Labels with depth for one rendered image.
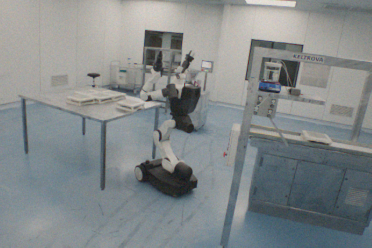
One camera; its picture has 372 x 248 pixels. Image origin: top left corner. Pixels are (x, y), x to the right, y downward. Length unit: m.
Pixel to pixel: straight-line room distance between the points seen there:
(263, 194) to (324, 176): 0.62
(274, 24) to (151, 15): 3.68
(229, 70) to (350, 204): 5.40
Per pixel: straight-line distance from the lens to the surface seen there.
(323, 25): 7.51
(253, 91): 1.73
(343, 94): 7.64
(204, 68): 5.17
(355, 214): 3.08
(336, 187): 2.88
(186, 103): 2.62
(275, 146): 2.56
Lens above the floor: 1.62
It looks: 14 degrees down
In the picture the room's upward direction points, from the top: 6 degrees clockwise
